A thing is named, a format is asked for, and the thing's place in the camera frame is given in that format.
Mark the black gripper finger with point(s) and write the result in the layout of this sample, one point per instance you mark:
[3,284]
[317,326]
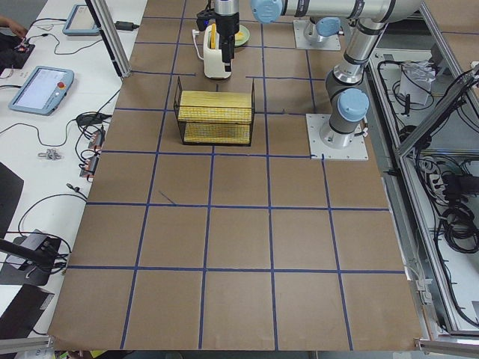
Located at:
[231,46]
[226,52]

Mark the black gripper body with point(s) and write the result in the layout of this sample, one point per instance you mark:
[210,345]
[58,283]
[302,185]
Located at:
[228,25]

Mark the white toaster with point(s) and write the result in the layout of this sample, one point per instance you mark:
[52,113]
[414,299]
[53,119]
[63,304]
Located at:
[213,66]

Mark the bread slice in toaster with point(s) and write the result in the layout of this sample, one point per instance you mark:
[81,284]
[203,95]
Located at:
[214,38]

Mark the triangular bread on plate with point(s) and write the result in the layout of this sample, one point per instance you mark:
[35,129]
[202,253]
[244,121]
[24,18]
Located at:
[240,37]

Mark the green plate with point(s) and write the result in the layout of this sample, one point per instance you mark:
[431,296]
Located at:
[244,29]

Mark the wooden step shelf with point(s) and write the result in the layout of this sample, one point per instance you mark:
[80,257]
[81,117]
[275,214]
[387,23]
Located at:
[215,112]

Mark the black power adapter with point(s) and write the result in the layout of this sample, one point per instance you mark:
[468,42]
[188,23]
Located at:
[126,26]

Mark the far teach pendant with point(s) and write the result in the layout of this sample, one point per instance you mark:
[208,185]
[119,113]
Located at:
[80,22]

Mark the teach pendant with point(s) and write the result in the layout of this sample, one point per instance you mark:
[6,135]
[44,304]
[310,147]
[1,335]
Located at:
[80,22]
[43,91]

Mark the near teach pendant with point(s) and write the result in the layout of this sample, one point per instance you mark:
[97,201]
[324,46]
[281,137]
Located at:
[43,91]

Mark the brown paper table cover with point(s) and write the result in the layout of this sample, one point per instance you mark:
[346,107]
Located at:
[237,248]

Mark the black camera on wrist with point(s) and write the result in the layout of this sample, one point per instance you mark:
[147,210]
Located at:
[204,17]

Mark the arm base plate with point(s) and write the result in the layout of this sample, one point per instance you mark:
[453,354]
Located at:
[330,44]
[327,144]

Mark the aluminium frame post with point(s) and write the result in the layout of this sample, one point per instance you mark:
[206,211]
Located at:
[108,32]

